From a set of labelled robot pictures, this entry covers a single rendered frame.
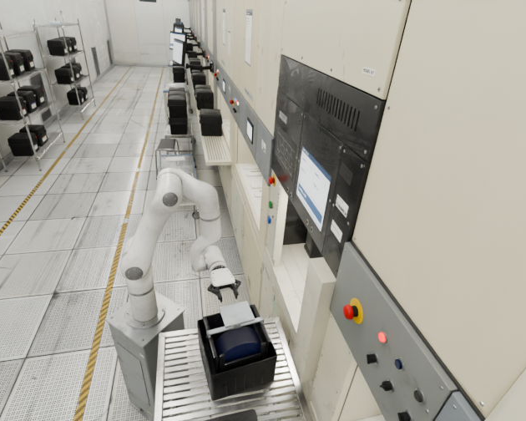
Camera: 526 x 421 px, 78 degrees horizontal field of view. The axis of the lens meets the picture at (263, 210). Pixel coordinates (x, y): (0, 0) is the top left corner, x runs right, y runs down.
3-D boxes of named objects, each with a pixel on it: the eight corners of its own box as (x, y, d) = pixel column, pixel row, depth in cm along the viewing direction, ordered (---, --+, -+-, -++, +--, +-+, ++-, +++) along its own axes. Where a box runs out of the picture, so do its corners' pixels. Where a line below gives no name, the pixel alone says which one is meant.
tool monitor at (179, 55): (173, 68, 422) (170, 38, 403) (212, 70, 432) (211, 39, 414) (172, 74, 387) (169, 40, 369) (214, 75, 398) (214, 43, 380)
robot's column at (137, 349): (127, 403, 201) (103, 318, 161) (162, 367, 221) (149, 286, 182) (159, 430, 189) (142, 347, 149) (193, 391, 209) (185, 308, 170)
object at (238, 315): (253, 335, 158) (256, 287, 141) (268, 372, 142) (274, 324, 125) (203, 349, 149) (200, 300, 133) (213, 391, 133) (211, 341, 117)
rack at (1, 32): (35, 142, 552) (-3, 22, 461) (66, 141, 562) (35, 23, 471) (3, 172, 451) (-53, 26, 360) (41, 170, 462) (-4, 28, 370)
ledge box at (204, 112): (199, 129, 413) (198, 108, 399) (221, 129, 418) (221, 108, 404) (199, 136, 388) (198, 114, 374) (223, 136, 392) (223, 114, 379)
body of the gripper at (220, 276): (229, 274, 156) (235, 291, 148) (208, 278, 153) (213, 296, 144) (229, 262, 153) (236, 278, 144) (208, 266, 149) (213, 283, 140)
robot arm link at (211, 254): (206, 263, 151) (225, 259, 153) (200, 246, 161) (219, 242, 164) (208, 276, 155) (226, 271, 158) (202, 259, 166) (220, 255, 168)
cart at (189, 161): (159, 185, 445) (156, 152, 421) (198, 183, 458) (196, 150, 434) (159, 225, 366) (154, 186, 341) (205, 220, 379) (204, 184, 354)
